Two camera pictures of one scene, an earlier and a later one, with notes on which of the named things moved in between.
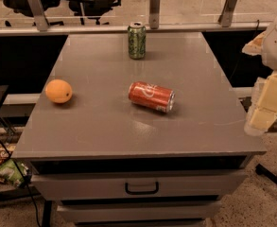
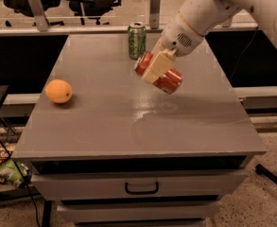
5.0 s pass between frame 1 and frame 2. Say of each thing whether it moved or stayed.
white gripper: moved
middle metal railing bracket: stayed
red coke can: moved
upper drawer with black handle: stayed
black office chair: stayed
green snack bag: stayed
